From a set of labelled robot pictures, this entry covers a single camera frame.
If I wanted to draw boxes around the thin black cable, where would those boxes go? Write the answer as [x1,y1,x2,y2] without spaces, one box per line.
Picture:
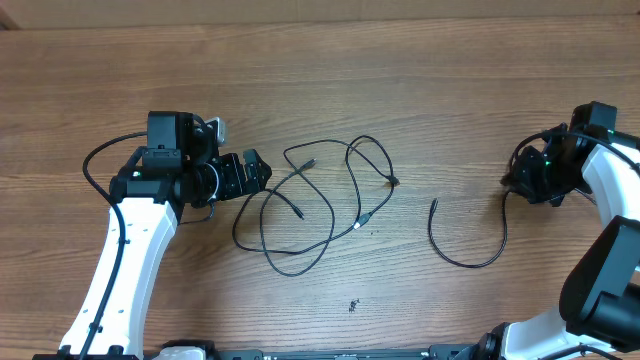
[258,137,361,278]
[427,187,511,270]

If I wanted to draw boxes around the thick black USB cable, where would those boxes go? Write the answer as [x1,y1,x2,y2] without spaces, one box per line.
[232,134,402,256]

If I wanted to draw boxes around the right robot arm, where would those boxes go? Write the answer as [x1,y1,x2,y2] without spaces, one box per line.
[476,101,639,359]

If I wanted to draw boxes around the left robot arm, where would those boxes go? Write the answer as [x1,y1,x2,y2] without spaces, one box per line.
[52,111,271,359]

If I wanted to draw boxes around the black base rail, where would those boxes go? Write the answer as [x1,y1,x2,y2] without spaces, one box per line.
[32,327,616,360]

